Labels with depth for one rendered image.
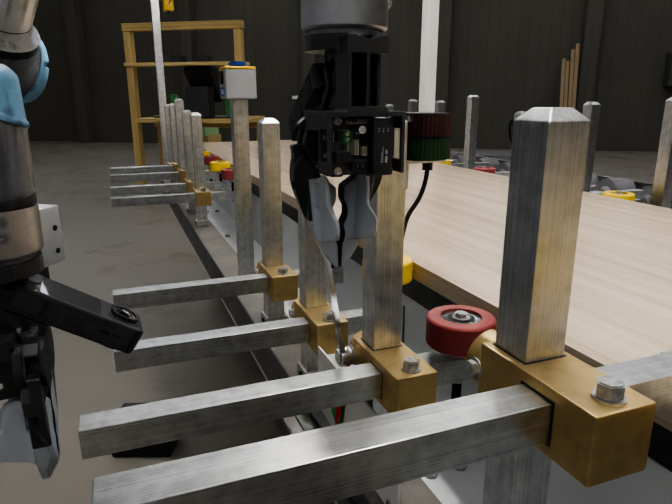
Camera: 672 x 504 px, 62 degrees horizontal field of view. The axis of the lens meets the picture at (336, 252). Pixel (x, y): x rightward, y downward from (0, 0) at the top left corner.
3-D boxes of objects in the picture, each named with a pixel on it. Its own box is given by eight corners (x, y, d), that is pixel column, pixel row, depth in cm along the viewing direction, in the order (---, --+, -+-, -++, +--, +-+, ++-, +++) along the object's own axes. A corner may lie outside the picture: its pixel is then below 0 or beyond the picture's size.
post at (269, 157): (269, 356, 116) (261, 118, 103) (265, 349, 119) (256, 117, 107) (285, 353, 117) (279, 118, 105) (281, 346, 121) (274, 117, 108)
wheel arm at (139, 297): (115, 316, 99) (112, 293, 98) (114, 309, 102) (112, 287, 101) (343, 286, 114) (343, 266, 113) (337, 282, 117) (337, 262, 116)
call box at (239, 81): (226, 102, 124) (224, 65, 122) (220, 102, 130) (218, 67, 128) (257, 102, 126) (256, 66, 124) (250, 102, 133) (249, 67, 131)
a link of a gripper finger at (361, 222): (357, 279, 51) (358, 179, 49) (334, 262, 57) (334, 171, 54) (387, 276, 53) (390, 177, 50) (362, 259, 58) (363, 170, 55)
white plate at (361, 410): (394, 523, 62) (397, 444, 59) (316, 406, 85) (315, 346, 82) (399, 522, 62) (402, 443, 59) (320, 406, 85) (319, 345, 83)
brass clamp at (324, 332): (313, 357, 83) (313, 326, 82) (287, 324, 95) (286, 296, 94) (352, 351, 85) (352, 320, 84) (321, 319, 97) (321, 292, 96)
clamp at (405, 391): (395, 422, 60) (396, 379, 58) (346, 367, 72) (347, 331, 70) (441, 412, 62) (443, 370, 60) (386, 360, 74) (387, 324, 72)
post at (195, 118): (199, 246, 206) (190, 112, 194) (198, 244, 209) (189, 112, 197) (209, 246, 208) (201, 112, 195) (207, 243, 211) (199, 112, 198)
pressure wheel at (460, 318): (445, 424, 64) (450, 330, 60) (411, 390, 71) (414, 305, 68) (503, 410, 66) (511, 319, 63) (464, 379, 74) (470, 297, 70)
